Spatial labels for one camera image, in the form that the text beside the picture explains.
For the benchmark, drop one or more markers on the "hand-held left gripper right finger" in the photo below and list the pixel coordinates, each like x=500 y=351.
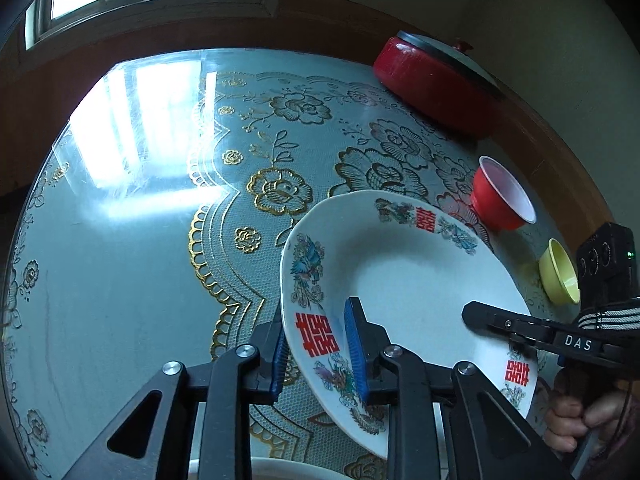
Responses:
x=355 y=355

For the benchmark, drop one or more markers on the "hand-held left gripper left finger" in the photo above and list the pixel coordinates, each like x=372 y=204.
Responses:
x=277 y=366

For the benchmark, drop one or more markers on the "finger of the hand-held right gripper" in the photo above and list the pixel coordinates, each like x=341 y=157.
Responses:
x=500 y=321

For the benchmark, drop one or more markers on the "yellow bowl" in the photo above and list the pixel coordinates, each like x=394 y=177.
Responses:
x=557 y=276

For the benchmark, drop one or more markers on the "white floral print plate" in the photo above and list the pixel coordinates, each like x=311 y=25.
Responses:
x=410 y=280

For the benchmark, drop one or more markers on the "plain white deep plate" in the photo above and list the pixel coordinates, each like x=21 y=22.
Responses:
x=280 y=470

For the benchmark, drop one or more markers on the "red plastic bowl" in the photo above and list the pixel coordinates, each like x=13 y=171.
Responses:
x=492 y=206

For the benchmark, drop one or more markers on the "person's right hand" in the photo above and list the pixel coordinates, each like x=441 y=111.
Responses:
x=560 y=422

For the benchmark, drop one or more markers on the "red cooking pot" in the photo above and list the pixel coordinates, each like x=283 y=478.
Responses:
x=425 y=82

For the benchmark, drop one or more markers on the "grey pot lid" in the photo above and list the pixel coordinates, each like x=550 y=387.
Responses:
x=450 y=56

